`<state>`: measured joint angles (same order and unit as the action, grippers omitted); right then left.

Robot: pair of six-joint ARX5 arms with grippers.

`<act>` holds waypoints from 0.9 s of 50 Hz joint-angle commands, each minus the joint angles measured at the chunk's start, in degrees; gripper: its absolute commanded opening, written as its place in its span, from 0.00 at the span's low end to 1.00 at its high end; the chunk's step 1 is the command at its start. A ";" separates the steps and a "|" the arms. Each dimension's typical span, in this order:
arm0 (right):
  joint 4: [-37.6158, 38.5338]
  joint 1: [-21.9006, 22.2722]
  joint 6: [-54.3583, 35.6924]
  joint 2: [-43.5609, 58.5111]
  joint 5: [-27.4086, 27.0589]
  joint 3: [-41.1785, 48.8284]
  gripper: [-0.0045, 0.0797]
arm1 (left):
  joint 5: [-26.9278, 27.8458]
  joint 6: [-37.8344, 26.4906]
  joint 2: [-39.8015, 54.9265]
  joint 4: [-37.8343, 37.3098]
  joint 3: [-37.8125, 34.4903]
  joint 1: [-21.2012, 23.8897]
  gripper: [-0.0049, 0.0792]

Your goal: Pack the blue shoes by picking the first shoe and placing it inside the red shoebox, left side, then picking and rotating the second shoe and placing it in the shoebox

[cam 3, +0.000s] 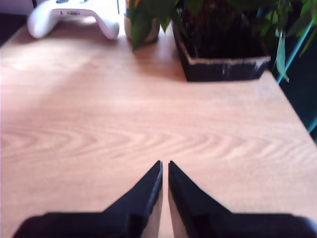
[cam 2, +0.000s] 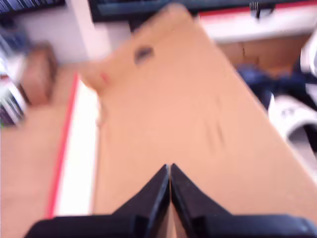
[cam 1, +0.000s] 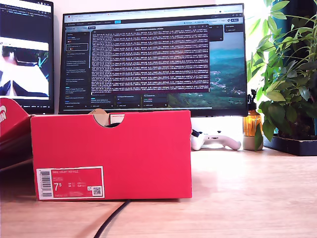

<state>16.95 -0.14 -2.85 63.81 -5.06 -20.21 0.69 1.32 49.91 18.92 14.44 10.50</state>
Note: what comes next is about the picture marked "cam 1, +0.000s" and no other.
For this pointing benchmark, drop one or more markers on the red Nike shoebox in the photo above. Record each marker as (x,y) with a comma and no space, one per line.
(123,153)

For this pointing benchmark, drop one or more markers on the wide black Huawei monitor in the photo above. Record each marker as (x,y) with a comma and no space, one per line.
(153,62)

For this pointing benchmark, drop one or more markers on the white game controller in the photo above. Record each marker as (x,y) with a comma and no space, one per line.
(215,141)

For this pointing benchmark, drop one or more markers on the small white pot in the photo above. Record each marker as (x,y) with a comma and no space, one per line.
(248,143)

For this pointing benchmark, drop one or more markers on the amber pump bottle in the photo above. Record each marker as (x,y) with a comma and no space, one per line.
(252,122)

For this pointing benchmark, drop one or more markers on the green leafy houseplant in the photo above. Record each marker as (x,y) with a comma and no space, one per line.
(284,99)

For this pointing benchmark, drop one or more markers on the dark rectangular planter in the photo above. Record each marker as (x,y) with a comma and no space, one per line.
(292,146)

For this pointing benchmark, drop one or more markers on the small black computer monitor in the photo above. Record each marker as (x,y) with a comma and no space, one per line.
(24,62)

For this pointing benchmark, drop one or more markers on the dark teal curtain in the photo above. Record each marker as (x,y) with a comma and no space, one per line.
(297,7)

